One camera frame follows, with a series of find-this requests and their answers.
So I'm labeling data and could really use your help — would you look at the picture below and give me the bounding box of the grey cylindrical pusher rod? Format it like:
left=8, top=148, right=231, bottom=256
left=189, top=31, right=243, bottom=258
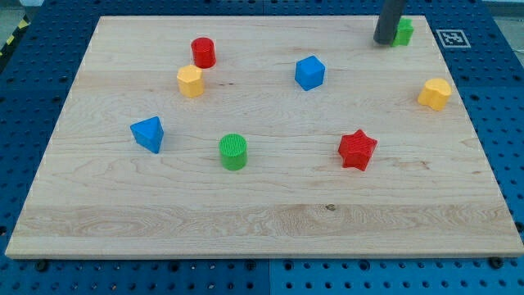
left=373, top=0, right=407, bottom=45

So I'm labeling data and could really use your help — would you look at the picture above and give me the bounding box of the white fiducial marker tag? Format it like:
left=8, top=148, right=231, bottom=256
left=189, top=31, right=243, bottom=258
left=436, top=29, right=471, bottom=48

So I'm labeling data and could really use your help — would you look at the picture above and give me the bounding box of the red star block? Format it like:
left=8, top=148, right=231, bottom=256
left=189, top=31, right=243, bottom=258
left=338, top=129, right=377, bottom=171

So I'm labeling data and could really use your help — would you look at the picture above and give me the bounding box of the green star block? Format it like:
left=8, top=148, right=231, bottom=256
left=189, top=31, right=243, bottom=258
left=391, top=17, right=414, bottom=47

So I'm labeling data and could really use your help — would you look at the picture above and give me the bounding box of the green cylinder block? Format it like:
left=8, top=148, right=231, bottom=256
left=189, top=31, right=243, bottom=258
left=219, top=134, right=247, bottom=170

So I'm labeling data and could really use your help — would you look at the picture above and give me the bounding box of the blue triangle block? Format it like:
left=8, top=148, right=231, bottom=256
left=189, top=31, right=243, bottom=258
left=130, top=116, right=164, bottom=153

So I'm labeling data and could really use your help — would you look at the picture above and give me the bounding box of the blue cube block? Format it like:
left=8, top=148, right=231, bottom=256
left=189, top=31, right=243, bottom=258
left=295, top=56, right=325, bottom=91

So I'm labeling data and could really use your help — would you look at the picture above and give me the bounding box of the yellow heart block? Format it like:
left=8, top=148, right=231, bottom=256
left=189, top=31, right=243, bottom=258
left=417, top=78, right=452, bottom=111

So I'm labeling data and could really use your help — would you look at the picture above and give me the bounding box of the red cylinder block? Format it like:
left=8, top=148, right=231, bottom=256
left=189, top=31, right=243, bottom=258
left=191, top=37, right=216, bottom=69

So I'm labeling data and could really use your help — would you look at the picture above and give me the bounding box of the yellow hexagon block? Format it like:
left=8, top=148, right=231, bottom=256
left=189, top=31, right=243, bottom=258
left=177, top=65, right=205, bottom=98

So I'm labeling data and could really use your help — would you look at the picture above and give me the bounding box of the wooden board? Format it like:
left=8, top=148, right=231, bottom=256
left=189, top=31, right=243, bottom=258
left=6, top=16, right=523, bottom=260

